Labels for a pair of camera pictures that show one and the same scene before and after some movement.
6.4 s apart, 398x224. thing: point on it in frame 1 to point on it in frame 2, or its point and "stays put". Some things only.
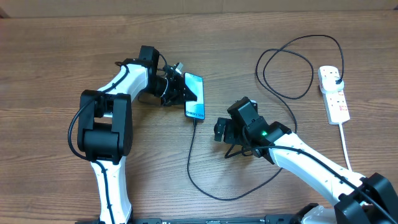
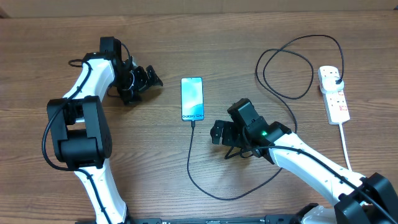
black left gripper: [177, 96] to [142, 82]
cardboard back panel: [10, 9] stays put
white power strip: [335, 105] stays put
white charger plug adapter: [328, 84] stays put
